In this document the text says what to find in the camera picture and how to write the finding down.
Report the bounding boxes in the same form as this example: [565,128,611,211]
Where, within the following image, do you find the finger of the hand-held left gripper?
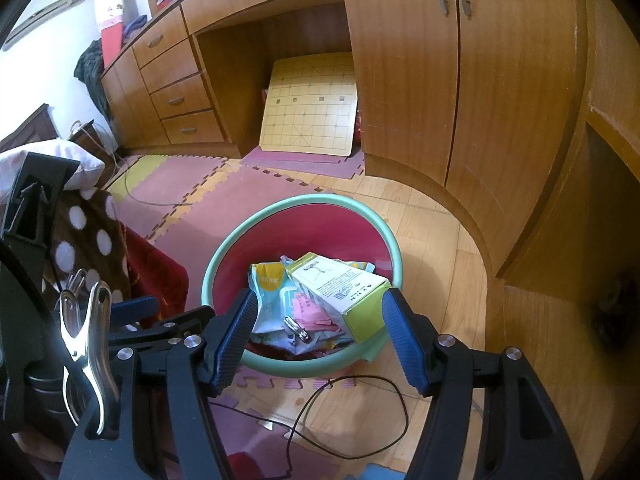
[111,296,158,318]
[107,305,216,376]

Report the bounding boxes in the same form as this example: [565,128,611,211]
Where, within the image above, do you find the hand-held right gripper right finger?
[381,287,583,480]

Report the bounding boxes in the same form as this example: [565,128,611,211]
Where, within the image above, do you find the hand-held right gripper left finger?
[59,287,258,480]

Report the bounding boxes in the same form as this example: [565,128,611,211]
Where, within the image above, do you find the white green cardboard box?
[285,252,393,345]

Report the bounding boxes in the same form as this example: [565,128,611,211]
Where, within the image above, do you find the teal wet wipes packet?
[247,259,326,348]

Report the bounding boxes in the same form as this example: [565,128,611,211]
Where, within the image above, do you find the red basin with green rim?
[202,194,401,377]

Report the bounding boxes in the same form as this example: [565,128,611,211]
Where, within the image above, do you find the red blanket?
[122,225,191,321]

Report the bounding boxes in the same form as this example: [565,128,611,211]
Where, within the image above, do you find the small silver spring clip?
[283,315,315,347]

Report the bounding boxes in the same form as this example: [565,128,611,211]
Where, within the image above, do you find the brown polka dot blanket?
[45,187,131,306]

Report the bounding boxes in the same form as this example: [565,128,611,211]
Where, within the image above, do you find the pink white plastic bag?
[292,295,351,341]

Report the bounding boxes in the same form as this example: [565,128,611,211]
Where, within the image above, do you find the foam puzzle floor mat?
[105,147,366,281]

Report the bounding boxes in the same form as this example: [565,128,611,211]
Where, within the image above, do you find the blue foam mat tile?
[362,462,413,480]

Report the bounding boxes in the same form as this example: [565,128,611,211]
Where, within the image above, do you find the white pillow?
[0,139,107,192]

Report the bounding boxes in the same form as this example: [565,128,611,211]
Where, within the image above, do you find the dark wooden nightstand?
[67,119,121,161]

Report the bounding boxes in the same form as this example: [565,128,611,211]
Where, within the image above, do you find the dark wooden headboard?
[0,104,58,153]

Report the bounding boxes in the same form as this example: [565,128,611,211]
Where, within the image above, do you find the wooden desk with drawers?
[100,0,356,158]

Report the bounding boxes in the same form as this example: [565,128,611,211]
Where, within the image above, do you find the red patterned cushion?
[352,110,367,153]

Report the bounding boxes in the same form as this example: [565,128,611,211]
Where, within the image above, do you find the dark hanging clothes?
[74,40,116,121]

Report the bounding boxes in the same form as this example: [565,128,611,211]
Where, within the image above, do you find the yellow chess board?
[257,51,361,155]

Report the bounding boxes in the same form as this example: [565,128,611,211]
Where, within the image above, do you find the wooden wardrobe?
[340,0,640,311]

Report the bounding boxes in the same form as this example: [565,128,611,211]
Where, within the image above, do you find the red cloth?
[92,0,126,68]

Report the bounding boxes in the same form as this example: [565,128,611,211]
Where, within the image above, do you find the thin black floor cable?
[210,374,410,480]

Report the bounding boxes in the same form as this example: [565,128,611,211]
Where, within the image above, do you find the white cable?
[70,119,186,207]

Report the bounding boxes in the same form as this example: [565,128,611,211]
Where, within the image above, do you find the white wall fixture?
[2,0,96,52]

